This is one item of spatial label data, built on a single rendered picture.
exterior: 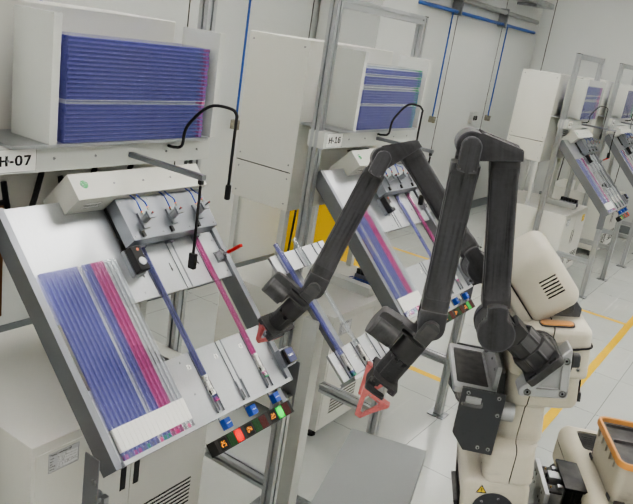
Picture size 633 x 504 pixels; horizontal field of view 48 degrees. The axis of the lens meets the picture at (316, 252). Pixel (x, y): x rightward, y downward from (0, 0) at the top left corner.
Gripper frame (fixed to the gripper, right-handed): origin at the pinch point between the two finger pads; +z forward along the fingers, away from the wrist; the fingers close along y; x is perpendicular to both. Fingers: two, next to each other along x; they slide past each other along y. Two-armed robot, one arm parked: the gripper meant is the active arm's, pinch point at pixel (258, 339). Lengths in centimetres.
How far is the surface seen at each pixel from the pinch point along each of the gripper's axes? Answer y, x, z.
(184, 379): 17.1, -1.8, 15.3
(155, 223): 6.5, -44.7, 2.9
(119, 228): 16, -47, 6
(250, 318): -19.4, -11.5, 15.2
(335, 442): -106, 35, 88
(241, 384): -1.2, 6.1, 16.2
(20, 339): 14, -53, 77
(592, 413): -240, 102, 38
